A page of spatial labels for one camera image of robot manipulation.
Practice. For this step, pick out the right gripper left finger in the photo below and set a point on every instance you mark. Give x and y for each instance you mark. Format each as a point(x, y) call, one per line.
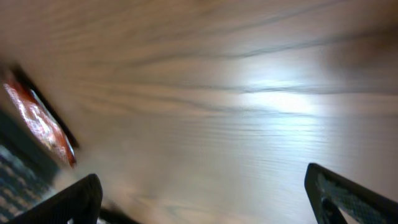
point(80, 202)

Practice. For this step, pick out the orange chocolate bar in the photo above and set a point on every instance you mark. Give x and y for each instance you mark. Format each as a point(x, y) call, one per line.
point(39, 116)

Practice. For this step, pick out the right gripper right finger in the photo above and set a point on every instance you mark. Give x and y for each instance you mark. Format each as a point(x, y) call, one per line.
point(330, 193)

